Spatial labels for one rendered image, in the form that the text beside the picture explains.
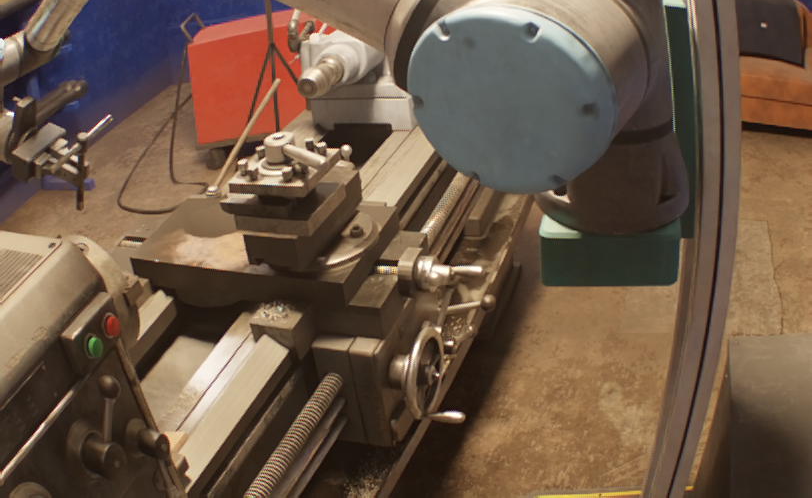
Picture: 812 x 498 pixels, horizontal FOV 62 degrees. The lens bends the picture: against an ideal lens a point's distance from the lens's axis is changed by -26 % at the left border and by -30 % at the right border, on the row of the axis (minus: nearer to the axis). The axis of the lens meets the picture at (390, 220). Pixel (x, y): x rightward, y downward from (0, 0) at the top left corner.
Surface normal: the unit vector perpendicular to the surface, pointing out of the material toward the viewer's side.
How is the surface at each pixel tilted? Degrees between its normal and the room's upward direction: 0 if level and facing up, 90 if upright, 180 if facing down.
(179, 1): 90
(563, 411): 0
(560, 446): 0
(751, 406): 0
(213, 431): 36
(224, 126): 90
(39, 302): 45
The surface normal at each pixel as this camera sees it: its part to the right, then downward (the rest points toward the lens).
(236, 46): 0.02, 0.44
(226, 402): 0.46, -0.69
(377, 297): -0.11, -0.89
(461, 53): -0.47, 0.47
